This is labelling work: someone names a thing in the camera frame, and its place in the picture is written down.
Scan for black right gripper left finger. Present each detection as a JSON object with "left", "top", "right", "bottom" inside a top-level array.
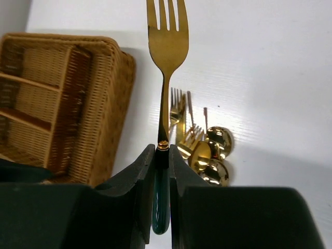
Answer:
[{"left": 1, "top": 144, "right": 155, "bottom": 248}]

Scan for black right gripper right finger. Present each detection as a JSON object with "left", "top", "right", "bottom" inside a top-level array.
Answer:
[{"left": 169, "top": 145, "right": 324, "bottom": 248}]

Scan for gold fork green handle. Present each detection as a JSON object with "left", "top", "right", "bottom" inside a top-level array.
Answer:
[
  {"left": 146, "top": 1, "right": 189, "bottom": 235},
  {"left": 177, "top": 126, "right": 204, "bottom": 160},
  {"left": 170, "top": 88, "right": 186, "bottom": 130}
]

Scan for wicker cutlery tray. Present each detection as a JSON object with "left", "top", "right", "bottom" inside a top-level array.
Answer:
[{"left": 1, "top": 33, "right": 136, "bottom": 187}]

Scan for gold spoon green handle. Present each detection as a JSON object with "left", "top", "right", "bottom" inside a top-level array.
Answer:
[
  {"left": 199, "top": 159, "right": 229, "bottom": 187},
  {"left": 188, "top": 141, "right": 211, "bottom": 172},
  {"left": 205, "top": 126, "right": 234, "bottom": 160}
]

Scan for gold knife green handle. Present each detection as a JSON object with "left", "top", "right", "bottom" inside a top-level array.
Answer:
[{"left": 175, "top": 117, "right": 186, "bottom": 145}]

